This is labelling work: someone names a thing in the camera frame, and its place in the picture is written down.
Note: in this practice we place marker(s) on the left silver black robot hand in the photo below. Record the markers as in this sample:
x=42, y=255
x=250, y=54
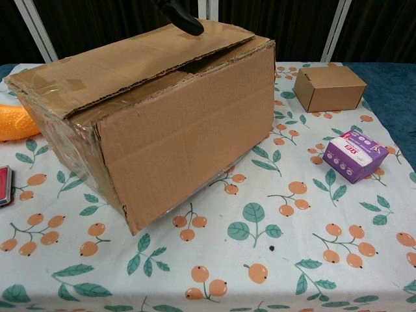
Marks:
x=182, y=18

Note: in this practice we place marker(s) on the large brown cardboard box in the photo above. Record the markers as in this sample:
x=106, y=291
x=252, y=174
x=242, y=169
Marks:
x=182, y=139

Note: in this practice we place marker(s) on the small brown cardboard box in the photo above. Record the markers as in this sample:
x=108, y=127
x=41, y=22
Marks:
x=328, y=91

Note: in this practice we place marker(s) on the orange plush object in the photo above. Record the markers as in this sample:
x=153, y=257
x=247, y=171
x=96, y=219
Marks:
x=13, y=123

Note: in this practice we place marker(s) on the purple paper packet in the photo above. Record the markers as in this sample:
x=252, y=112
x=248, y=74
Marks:
x=351, y=159

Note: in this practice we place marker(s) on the blue table cover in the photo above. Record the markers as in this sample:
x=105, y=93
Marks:
x=396, y=97

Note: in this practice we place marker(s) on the red flat stamp pad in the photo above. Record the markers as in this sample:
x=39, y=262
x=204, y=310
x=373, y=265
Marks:
x=4, y=185

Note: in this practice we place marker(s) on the white orange-fruit print tablecloth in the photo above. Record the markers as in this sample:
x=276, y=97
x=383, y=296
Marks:
x=227, y=260

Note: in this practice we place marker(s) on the white metal frame post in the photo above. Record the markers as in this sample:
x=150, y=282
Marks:
x=35, y=26
x=336, y=29

